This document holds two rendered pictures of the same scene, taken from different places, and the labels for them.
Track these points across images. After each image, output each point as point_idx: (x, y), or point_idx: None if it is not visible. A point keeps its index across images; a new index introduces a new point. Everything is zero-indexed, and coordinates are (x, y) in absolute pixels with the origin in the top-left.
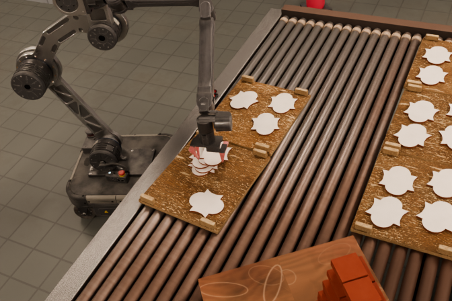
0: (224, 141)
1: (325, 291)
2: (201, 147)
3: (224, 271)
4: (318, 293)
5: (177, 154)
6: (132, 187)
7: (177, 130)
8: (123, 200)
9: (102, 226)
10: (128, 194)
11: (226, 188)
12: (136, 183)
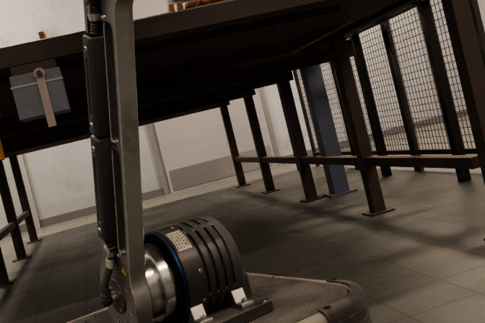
0: None
1: None
2: None
3: None
4: None
5: (224, 0)
6: None
7: (181, 10)
8: None
9: None
10: None
11: None
12: None
